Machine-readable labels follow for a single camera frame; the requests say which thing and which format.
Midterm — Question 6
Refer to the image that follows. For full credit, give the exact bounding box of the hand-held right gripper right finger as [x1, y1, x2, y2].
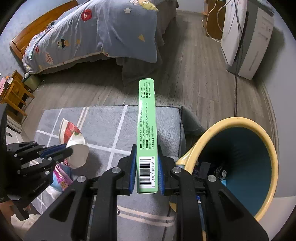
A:
[158, 144, 270, 241]

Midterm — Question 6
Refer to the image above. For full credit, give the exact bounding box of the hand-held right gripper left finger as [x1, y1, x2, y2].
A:
[24, 144, 137, 241]

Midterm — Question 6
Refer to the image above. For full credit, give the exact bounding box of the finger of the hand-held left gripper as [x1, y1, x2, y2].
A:
[7, 141, 67, 160]
[16, 148, 73, 176]

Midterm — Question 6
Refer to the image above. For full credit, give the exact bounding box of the white red printed paper wrapper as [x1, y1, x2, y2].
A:
[59, 118, 89, 169]

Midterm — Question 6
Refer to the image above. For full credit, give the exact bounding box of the pink snack wrapper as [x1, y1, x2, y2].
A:
[53, 162, 74, 192]

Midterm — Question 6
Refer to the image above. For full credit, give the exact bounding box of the green medicine box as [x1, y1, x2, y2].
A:
[136, 78, 160, 194]

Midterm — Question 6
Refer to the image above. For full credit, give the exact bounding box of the yellow-rimmed teal trash bin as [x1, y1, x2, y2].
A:
[169, 117, 279, 241]

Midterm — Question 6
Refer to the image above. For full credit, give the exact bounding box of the grey checked cushion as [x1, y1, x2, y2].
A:
[30, 105, 207, 241]

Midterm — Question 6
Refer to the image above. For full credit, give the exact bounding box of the small wooden stool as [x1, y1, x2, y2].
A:
[0, 70, 35, 118]

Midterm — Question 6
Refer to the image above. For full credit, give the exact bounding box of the small green bin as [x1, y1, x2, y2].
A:
[23, 74, 42, 92]

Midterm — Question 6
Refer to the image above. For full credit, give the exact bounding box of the grey bed sheet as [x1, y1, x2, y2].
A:
[116, 0, 179, 87]

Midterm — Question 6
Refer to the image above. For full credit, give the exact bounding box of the bed with cartoon duvet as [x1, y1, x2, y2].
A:
[22, 0, 178, 75]

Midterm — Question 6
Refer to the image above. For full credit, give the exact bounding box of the white air purifier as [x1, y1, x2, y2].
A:
[220, 0, 275, 81]

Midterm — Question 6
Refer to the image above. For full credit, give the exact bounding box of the wooden side cabinet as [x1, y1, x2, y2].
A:
[203, 0, 227, 42]

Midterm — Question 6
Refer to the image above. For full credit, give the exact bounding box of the black cable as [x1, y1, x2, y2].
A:
[229, 0, 245, 116]

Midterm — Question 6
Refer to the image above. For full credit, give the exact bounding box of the wooden bed frame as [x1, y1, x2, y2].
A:
[9, 0, 79, 58]

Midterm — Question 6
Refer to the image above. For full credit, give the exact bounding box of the cream cable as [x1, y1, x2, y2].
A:
[206, 0, 232, 42]

